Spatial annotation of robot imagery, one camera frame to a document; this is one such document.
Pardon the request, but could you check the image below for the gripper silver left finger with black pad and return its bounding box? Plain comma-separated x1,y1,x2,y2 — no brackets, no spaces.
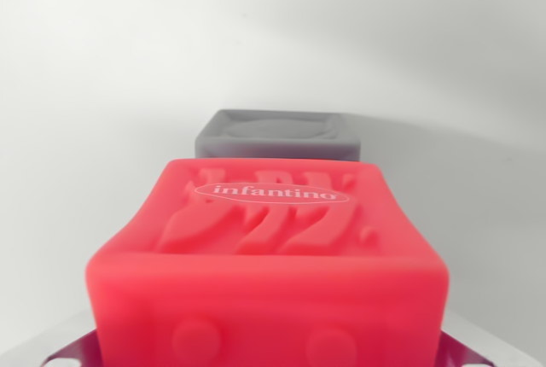
25,310,104,367

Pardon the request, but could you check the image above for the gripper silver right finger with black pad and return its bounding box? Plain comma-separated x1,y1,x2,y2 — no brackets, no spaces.
439,323,539,367

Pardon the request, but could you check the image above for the red infantino toy cube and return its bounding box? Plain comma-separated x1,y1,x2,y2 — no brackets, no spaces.
84,158,450,367

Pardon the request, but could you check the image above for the gray toy cube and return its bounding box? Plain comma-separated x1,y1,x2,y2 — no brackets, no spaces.
194,108,363,164

